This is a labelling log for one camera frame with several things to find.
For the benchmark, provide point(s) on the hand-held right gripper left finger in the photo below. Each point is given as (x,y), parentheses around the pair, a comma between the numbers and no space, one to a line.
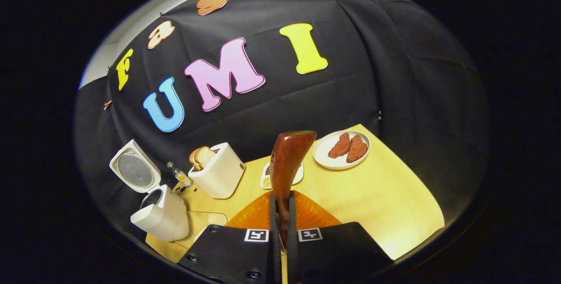
(230,253)

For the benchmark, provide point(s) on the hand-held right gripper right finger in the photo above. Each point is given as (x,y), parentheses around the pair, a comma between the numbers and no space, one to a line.
(333,253)

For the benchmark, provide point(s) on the clear rice container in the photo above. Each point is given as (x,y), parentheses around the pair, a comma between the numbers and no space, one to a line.
(206,218)

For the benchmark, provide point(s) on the white rice cooker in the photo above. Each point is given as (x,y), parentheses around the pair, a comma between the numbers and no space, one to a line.
(164,218)

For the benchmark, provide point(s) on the brown wooden spoon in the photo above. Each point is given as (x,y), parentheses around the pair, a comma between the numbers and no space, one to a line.
(287,161)

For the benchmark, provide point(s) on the white toaster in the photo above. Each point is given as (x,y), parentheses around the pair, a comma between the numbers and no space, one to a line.
(221,174)

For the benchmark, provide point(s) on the divided white grain dish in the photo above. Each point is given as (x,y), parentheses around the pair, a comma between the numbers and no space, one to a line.
(265,174)

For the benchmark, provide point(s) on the small glass bottle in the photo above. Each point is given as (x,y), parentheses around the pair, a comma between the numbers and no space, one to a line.
(180,175)

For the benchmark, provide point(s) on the toasted bread slice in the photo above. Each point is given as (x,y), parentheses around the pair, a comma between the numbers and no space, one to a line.
(205,157)
(193,161)

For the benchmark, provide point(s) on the round white plate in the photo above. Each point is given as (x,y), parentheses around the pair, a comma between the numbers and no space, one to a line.
(322,154)

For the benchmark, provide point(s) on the red meat slice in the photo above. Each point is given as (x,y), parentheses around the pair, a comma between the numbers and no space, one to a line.
(339,146)
(357,149)

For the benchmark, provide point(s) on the black backdrop cloth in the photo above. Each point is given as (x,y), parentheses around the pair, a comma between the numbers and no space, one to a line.
(394,78)

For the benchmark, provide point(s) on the pink cloth clip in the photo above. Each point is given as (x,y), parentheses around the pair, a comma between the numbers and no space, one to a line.
(108,104)

